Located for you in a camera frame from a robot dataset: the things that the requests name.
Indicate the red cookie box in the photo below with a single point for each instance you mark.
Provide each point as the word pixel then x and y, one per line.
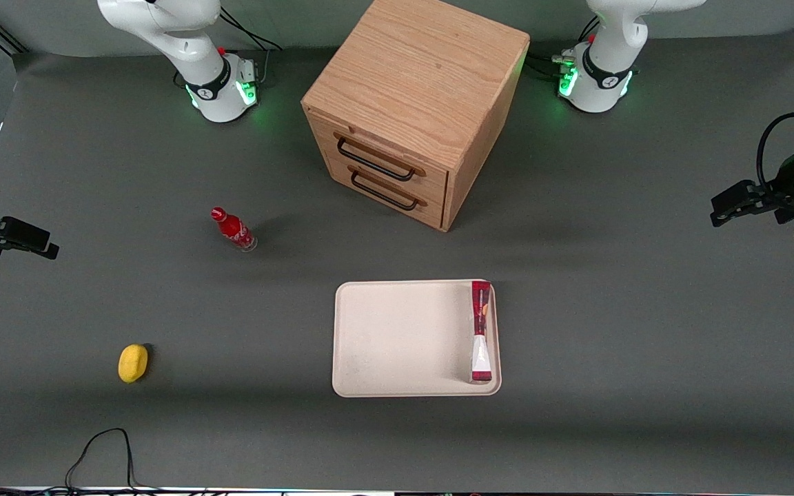
pixel 481 344

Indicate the cream rectangular tray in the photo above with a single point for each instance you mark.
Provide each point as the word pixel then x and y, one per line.
pixel 404 337

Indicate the yellow lemon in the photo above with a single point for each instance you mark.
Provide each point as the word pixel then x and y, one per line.
pixel 132 363

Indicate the red cola bottle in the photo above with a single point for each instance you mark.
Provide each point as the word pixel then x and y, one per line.
pixel 233 229

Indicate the wooden drawer front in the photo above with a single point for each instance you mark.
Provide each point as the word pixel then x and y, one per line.
pixel 431 180
pixel 431 210

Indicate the wooden drawer cabinet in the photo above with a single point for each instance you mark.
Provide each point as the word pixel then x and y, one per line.
pixel 418 76

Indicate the black frame rail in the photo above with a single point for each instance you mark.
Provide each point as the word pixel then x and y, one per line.
pixel 1 36

